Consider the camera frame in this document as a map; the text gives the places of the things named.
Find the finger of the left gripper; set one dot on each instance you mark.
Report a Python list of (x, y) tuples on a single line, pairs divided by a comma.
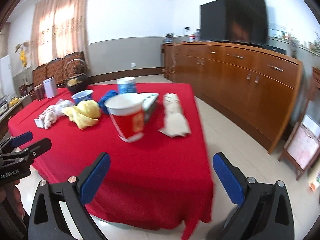
[(33, 151), (12, 143)]

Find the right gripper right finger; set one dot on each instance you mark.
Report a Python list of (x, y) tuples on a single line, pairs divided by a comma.
[(263, 211)]

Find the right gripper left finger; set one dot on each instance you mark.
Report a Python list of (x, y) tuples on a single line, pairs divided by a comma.
[(46, 218)]

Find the white patterned wrapper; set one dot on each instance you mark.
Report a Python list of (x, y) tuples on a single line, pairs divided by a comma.
[(47, 118)]

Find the yellow cloth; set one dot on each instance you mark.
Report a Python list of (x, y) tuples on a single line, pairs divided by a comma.
[(85, 114)]

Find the blue knitted cloth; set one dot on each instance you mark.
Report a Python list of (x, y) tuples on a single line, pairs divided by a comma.
[(109, 94)]

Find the red paper cup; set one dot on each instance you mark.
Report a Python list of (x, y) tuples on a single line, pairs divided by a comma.
[(127, 114)]

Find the beige paper bag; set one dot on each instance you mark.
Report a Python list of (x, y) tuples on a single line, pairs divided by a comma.
[(175, 123)]

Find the milk carton box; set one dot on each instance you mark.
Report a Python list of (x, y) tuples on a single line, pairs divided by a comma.
[(149, 104)]

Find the person's left hand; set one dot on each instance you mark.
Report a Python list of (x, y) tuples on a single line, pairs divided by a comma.
[(16, 197)]

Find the dark brown cup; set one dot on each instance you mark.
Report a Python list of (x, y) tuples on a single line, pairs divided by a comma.
[(39, 92)]

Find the silver tin canister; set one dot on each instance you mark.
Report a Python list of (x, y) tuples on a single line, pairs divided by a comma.
[(50, 87)]

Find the pink floral bag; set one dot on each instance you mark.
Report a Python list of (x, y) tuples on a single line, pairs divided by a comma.
[(303, 146)]

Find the carved wooden stand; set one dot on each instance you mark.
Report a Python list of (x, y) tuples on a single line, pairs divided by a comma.
[(306, 121)]

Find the black iron teapot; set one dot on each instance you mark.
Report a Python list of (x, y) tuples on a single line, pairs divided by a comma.
[(76, 77)]

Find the carved wooden chair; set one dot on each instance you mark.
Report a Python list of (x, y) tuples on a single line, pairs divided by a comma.
[(60, 69)]

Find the red tablecloth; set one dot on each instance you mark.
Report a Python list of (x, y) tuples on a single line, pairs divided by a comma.
[(154, 183)]

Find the wooden sideboard cabinet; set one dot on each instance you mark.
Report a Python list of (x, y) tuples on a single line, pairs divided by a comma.
[(254, 87)]

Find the beige curtain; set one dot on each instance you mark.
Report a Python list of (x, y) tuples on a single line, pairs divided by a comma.
[(59, 29)]

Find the black set-top box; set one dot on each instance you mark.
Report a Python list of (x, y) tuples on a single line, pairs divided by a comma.
[(275, 49)]

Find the black flat television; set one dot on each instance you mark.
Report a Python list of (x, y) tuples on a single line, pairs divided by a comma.
[(243, 21)]

